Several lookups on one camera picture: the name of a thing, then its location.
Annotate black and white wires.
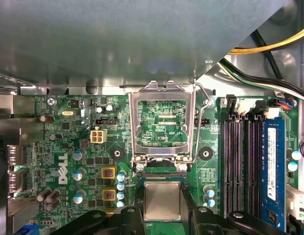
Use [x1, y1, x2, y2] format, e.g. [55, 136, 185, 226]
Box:
[219, 58, 304, 101]

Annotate white plastic wire plug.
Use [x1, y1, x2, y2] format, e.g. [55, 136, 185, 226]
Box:
[286, 188, 304, 221]

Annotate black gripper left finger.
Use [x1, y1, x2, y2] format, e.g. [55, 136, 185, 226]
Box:
[50, 194, 145, 235]

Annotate black PC case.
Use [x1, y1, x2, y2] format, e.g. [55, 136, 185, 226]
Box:
[0, 0, 304, 235]

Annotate white four-pin power socket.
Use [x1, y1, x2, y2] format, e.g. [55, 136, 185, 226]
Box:
[90, 129, 108, 144]

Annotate metal socket cover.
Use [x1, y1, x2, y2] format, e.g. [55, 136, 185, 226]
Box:
[128, 80, 197, 169]

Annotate green motherboard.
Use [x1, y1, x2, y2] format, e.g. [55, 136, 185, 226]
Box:
[7, 94, 301, 235]

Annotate metal locking lever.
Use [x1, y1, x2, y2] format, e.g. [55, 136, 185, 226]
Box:
[188, 81, 214, 165]

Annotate silver CPU green edge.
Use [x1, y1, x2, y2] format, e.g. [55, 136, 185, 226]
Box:
[143, 181, 182, 222]

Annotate black RAM slot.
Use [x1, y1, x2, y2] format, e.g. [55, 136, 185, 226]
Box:
[233, 114, 244, 216]
[245, 115, 262, 218]
[223, 114, 234, 219]

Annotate grey power supply unit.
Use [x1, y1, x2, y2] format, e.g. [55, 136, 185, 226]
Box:
[0, 0, 297, 95]

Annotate blue RAM stick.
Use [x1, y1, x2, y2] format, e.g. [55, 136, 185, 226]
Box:
[261, 115, 288, 233]

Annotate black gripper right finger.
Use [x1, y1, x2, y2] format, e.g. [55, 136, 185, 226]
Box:
[181, 193, 287, 235]

